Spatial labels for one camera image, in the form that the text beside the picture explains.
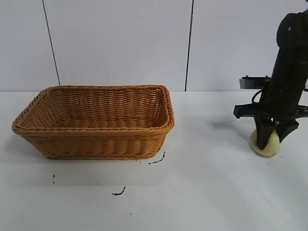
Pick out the silver black wrist camera box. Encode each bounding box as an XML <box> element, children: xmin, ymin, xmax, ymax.
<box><xmin>239</xmin><ymin>76</ymin><xmax>308</xmax><ymax>91</ymax></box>

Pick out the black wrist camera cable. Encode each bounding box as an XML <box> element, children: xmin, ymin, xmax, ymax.
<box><xmin>251</xmin><ymin>88</ymin><xmax>266</xmax><ymax>104</ymax></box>

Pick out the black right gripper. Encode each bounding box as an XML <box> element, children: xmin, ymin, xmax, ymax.
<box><xmin>232</xmin><ymin>80</ymin><xmax>308</xmax><ymax>150</ymax></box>

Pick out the brown woven wicker basket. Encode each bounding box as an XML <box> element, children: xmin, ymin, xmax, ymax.
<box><xmin>12</xmin><ymin>84</ymin><xmax>176</xmax><ymax>160</ymax></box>

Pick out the pale yellow egg yolk pastry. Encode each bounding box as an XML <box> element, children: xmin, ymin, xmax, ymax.
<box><xmin>250</xmin><ymin>129</ymin><xmax>281</xmax><ymax>157</ymax></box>

